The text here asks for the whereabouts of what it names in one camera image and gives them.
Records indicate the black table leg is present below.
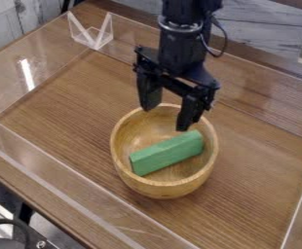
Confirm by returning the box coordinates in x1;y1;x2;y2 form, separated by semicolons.
15;202;34;225

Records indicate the brown wooden bowl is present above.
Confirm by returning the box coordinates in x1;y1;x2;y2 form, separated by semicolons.
110;103;220;199

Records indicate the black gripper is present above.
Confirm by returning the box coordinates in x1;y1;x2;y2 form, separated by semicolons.
134;15;221;131

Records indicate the clear acrylic corner bracket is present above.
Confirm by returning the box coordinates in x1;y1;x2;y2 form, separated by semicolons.
67;12;114;51

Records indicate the black metal base plate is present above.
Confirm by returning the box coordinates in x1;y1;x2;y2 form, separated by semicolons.
13;226;61;249

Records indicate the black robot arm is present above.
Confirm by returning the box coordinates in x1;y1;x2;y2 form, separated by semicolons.
134;0;222;131

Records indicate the green rectangular block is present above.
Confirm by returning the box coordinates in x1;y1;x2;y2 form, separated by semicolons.
129;130;205;176

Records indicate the black cable bottom left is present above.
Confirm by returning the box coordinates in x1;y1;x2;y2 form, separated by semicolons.
0;219;31;249

